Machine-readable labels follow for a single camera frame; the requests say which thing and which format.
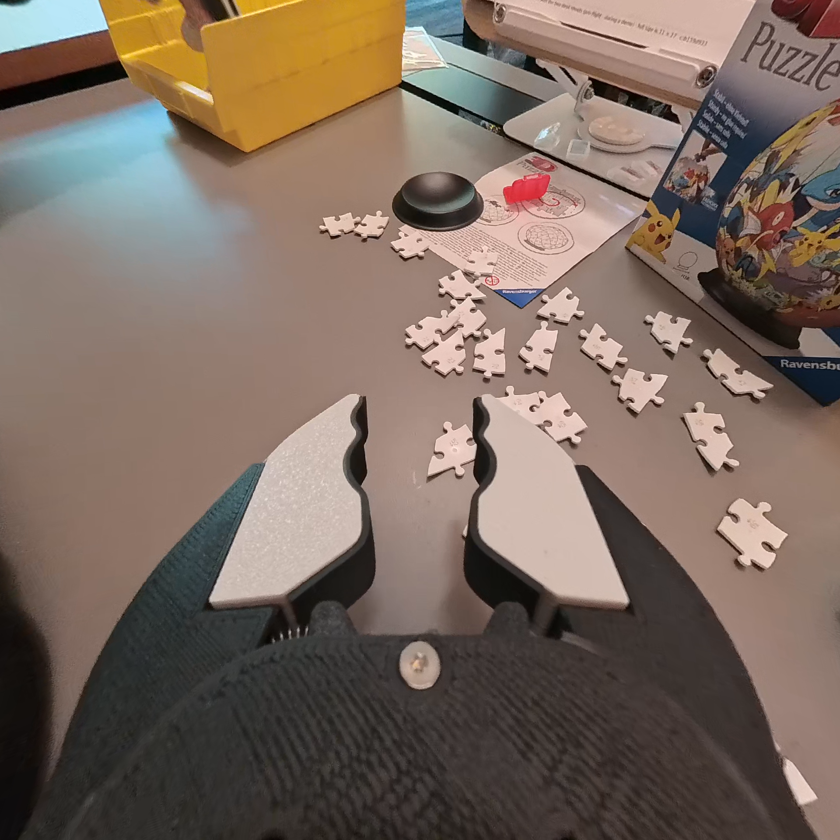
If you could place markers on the yellow plastic bin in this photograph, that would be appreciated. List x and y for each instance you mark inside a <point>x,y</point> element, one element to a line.
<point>295,79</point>

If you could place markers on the white board stand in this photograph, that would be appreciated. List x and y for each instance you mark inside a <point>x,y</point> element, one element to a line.
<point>525,124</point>

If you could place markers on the clear plastic bag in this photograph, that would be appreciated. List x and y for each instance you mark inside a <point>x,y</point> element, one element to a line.
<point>423,52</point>

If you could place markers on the black round puzzle stand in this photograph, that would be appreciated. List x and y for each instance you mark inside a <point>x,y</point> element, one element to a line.
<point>436,197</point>

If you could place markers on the small clear plastic block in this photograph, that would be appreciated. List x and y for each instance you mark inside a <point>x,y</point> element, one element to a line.
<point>548,136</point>
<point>579,148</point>

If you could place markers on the white instruction leaflet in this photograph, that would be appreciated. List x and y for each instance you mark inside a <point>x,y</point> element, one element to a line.
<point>590,210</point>

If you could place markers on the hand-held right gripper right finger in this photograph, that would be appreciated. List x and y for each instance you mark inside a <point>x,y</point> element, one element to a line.
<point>544,525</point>

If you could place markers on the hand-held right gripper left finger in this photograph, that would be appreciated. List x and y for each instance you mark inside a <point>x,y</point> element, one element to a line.
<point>295,518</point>

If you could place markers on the spread of white puzzle pieces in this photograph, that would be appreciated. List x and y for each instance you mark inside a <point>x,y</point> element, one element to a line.
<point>453,446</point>

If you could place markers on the red plastic tool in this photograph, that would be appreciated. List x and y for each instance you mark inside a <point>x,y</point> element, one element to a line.
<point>525,190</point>

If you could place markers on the blue puzzle box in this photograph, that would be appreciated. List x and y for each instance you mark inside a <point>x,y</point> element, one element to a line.
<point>754,131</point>

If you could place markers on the white instruction board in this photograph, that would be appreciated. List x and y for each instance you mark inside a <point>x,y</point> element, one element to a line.
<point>590,33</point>

